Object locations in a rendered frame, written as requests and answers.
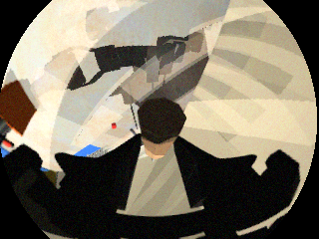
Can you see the blue flat strip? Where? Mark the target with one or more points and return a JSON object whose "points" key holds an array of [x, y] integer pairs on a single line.
{"points": [[87, 150]]}

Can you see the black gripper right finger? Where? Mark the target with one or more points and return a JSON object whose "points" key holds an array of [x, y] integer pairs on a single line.
{"points": [[201, 172]]}

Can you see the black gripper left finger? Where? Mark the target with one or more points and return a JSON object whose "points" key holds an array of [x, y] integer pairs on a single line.
{"points": [[113, 171]]}

